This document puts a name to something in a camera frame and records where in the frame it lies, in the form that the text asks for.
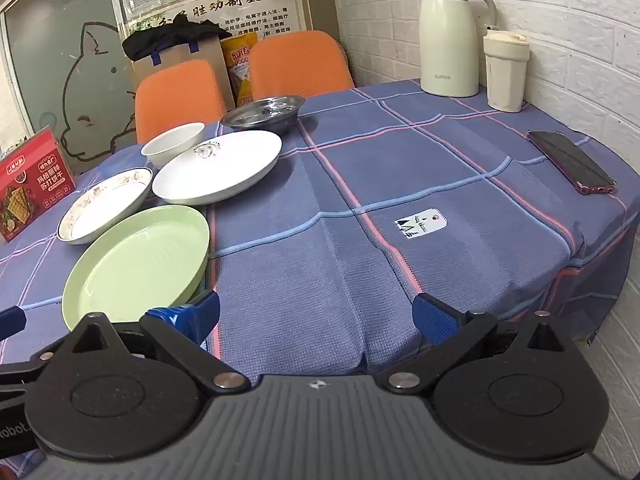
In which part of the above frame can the brown paper bag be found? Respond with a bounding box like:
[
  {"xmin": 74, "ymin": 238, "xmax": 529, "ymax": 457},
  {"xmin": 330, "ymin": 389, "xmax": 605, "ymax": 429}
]
[{"xmin": 131, "ymin": 37, "xmax": 236, "ymax": 111}]

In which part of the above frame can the framed text wall poster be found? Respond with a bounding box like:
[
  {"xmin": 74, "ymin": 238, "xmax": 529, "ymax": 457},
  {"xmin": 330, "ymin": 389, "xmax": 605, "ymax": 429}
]
[{"xmin": 122, "ymin": 0, "xmax": 307, "ymax": 41}]

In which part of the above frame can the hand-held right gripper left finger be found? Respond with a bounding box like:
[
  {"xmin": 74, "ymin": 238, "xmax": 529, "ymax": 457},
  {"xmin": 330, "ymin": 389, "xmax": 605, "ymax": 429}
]
[{"xmin": 44, "ymin": 290, "xmax": 251, "ymax": 396}]

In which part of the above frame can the red cracker box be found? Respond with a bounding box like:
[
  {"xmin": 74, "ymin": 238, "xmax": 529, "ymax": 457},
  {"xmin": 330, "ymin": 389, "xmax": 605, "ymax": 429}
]
[{"xmin": 0, "ymin": 125, "xmax": 77, "ymax": 245}]

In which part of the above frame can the white bowl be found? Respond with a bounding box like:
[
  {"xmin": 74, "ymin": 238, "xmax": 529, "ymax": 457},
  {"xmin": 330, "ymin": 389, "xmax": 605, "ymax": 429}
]
[{"xmin": 141, "ymin": 122, "xmax": 206, "ymax": 170}]

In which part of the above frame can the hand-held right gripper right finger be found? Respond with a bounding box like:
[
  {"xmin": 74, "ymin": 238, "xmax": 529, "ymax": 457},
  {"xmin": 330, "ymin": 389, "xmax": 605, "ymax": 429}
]
[{"xmin": 382, "ymin": 292, "xmax": 576, "ymax": 392}]

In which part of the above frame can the yellow snack bag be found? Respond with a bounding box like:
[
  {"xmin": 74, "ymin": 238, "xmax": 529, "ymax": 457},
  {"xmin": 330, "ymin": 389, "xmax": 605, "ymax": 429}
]
[{"xmin": 220, "ymin": 32, "xmax": 261, "ymax": 106}]

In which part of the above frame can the smartphone in pink case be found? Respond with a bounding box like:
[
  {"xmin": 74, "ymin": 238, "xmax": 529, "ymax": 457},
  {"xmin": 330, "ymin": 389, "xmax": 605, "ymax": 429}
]
[{"xmin": 527, "ymin": 130, "xmax": 617, "ymax": 196}]

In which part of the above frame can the orange chair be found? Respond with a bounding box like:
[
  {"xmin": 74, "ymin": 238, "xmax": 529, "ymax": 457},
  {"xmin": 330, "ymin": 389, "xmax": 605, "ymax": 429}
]
[
  {"xmin": 135, "ymin": 59, "xmax": 230, "ymax": 145},
  {"xmin": 248, "ymin": 30, "xmax": 356, "ymax": 102}
]

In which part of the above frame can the floral rimmed white plate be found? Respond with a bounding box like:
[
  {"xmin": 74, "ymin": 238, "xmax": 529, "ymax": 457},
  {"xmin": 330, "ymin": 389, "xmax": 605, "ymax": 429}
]
[{"xmin": 56, "ymin": 166, "xmax": 154, "ymax": 246}]

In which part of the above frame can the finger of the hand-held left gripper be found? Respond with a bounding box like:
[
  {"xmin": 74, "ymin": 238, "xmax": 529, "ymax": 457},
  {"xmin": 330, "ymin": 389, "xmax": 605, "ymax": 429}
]
[
  {"xmin": 0, "ymin": 306, "xmax": 27, "ymax": 335},
  {"xmin": 0, "ymin": 352, "xmax": 56, "ymax": 458}
]

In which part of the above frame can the green plate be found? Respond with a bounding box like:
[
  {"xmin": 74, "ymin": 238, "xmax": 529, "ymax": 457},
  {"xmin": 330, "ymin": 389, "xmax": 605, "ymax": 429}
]
[{"xmin": 61, "ymin": 204, "xmax": 211, "ymax": 332}]

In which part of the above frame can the large white plate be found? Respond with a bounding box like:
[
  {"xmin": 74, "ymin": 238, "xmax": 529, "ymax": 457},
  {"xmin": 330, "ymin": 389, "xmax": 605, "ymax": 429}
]
[{"xmin": 151, "ymin": 130, "xmax": 283, "ymax": 206}]

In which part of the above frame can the white lidded tumbler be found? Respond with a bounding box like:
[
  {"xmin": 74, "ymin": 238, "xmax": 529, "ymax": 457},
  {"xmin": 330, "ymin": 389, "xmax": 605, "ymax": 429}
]
[{"xmin": 482, "ymin": 25, "xmax": 531, "ymax": 113}]

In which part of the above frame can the blue plaid tablecloth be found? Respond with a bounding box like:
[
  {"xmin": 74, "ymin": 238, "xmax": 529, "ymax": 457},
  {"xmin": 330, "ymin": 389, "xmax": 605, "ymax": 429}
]
[{"xmin": 0, "ymin": 78, "xmax": 640, "ymax": 480}]

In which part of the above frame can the stainless steel bowl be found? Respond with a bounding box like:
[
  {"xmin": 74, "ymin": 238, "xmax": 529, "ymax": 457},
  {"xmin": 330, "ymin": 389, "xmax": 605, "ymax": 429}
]
[{"xmin": 220, "ymin": 95, "xmax": 306, "ymax": 135}]

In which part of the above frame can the cat drawing glass panel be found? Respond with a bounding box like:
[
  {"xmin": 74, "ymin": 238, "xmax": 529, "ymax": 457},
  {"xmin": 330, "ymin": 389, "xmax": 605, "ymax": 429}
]
[{"xmin": 0, "ymin": 0, "xmax": 138, "ymax": 161}]

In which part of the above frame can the cream thermos jug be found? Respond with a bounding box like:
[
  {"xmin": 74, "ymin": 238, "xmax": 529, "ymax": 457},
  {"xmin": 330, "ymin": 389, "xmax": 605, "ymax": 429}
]
[{"xmin": 413, "ymin": 0, "xmax": 498, "ymax": 98}]

